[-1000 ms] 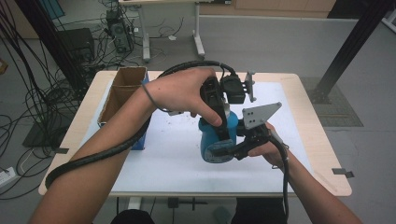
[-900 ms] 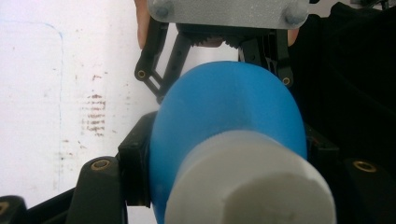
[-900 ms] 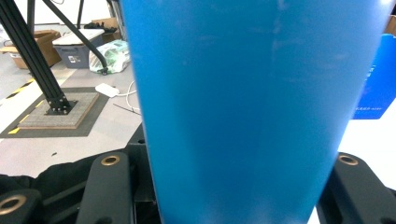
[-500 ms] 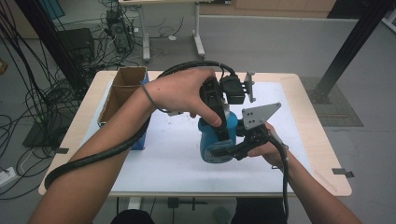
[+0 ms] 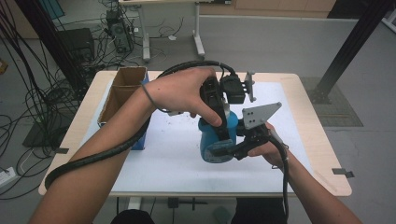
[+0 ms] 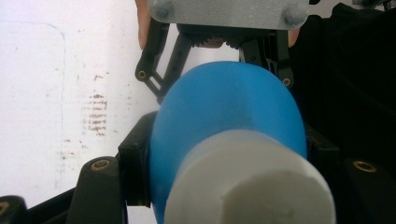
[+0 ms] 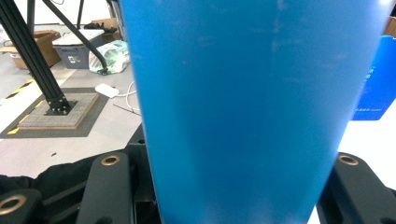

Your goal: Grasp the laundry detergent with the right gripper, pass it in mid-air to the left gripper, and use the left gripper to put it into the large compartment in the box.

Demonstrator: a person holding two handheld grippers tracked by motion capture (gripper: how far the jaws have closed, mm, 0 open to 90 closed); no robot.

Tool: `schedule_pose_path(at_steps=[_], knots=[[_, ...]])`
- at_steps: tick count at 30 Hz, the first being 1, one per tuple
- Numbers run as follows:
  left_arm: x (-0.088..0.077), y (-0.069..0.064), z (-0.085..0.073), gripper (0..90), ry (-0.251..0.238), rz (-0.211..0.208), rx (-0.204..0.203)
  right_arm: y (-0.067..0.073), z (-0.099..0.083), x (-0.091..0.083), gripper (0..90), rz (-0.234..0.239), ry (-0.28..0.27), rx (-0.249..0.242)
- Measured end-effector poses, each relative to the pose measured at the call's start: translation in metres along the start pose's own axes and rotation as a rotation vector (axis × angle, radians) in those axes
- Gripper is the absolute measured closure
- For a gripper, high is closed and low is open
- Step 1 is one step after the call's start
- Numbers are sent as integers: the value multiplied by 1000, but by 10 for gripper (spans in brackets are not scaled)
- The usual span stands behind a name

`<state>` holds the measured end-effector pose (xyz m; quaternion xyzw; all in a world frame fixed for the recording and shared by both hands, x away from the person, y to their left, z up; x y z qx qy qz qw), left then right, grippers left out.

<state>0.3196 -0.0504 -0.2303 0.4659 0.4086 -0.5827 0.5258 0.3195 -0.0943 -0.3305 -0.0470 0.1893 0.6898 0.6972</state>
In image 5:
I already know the blue bottle with white cap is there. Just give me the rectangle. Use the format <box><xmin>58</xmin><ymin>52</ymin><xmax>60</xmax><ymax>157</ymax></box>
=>
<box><xmin>197</xmin><ymin>110</ymin><xmax>240</xmax><ymax>164</ymax></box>

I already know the black floor plate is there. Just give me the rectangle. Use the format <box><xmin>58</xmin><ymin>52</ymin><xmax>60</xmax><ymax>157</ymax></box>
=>
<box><xmin>22</xmin><ymin>120</ymin><xmax>69</xmax><ymax>149</ymax></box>

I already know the blue cardboard box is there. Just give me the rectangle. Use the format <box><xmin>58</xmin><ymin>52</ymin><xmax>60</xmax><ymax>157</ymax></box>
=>
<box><xmin>97</xmin><ymin>65</ymin><xmax>152</xmax><ymax>151</ymax></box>

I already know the person's left leg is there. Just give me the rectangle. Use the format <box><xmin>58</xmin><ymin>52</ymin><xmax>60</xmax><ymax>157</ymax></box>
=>
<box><xmin>109</xmin><ymin>208</ymin><xmax>156</xmax><ymax>224</ymax></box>

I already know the dark grey floor mat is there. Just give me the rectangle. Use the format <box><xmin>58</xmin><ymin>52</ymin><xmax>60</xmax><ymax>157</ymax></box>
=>
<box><xmin>299</xmin><ymin>77</ymin><xmax>364</xmax><ymax>128</ymax></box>

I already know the black computer tower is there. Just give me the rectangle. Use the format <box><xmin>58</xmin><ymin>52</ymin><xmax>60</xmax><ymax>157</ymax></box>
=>
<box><xmin>105</xmin><ymin>8</ymin><xmax>135</xmax><ymax>54</ymax></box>

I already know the thick black sleeved cable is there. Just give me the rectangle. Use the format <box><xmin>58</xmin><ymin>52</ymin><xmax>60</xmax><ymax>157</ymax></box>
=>
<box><xmin>44</xmin><ymin>60</ymin><xmax>238</xmax><ymax>191</ymax></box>

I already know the wooden cabinet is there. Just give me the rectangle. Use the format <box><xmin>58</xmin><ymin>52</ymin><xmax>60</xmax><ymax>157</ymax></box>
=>
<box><xmin>199</xmin><ymin>0</ymin><xmax>338</xmax><ymax>19</ymax></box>

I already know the tangle of black floor cables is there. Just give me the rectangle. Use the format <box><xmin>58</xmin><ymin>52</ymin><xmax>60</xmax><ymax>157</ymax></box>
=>
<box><xmin>0</xmin><ymin>0</ymin><xmax>101</xmax><ymax>201</ymax></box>

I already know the black square box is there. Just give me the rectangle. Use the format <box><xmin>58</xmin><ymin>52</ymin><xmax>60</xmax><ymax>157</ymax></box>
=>
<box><xmin>56</xmin><ymin>27</ymin><xmax>96</xmax><ymax>63</ymax></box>

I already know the black hair tie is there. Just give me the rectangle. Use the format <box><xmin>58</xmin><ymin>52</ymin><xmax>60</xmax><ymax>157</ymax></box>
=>
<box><xmin>141</xmin><ymin>83</ymin><xmax>173</xmax><ymax>114</ymax></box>

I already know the person's leg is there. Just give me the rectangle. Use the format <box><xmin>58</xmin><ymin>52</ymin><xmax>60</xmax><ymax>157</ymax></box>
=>
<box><xmin>109</xmin><ymin>208</ymin><xmax>156</xmax><ymax>224</ymax></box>
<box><xmin>231</xmin><ymin>197</ymin><xmax>288</xmax><ymax>224</ymax></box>

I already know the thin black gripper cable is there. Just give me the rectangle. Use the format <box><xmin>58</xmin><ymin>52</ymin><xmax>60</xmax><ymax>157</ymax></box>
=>
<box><xmin>269</xmin><ymin>130</ymin><xmax>290</xmax><ymax>224</ymax></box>

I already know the white desk with legs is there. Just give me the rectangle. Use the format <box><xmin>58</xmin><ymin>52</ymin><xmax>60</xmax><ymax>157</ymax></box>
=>
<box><xmin>119</xmin><ymin>0</ymin><xmax>233</xmax><ymax>63</ymax></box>

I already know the person's right hand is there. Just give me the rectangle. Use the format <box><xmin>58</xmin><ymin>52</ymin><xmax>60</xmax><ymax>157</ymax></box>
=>
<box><xmin>247</xmin><ymin>121</ymin><xmax>292</xmax><ymax>171</ymax></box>

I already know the white power strip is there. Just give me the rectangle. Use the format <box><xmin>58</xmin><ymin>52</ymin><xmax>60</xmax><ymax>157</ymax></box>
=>
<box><xmin>0</xmin><ymin>166</ymin><xmax>17</xmax><ymax>189</ymax></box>

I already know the black table frame bracket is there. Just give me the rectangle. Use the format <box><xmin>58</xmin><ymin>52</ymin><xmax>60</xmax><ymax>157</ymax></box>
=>
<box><xmin>167</xmin><ymin>197</ymin><xmax>208</xmax><ymax>213</ymax></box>

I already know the person's left hand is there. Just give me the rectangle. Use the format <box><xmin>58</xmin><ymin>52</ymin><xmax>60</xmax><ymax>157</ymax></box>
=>
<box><xmin>144</xmin><ymin>67</ymin><xmax>224</xmax><ymax>128</ymax></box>

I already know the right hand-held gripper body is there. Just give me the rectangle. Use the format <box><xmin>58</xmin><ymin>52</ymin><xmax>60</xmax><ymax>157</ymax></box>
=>
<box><xmin>234</xmin><ymin>101</ymin><xmax>283</xmax><ymax>161</ymax></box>

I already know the white table mat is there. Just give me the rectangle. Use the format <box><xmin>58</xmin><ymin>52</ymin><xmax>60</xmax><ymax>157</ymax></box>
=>
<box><xmin>110</xmin><ymin>78</ymin><xmax>314</xmax><ymax>194</ymax></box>

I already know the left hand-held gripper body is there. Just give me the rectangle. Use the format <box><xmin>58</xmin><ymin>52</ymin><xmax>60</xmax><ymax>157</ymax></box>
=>
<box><xmin>199</xmin><ymin>70</ymin><xmax>258</xmax><ymax>117</ymax></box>

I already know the black metal frame post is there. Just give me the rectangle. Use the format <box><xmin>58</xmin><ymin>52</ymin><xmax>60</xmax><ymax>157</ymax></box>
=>
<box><xmin>309</xmin><ymin>0</ymin><xmax>394</xmax><ymax>105</ymax></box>
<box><xmin>14</xmin><ymin>0</ymin><xmax>90</xmax><ymax>96</ymax></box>

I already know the person's right leg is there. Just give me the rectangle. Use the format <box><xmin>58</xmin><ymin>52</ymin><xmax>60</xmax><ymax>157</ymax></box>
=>
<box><xmin>231</xmin><ymin>197</ymin><xmax>288</xmax><ymax>224</ymax></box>

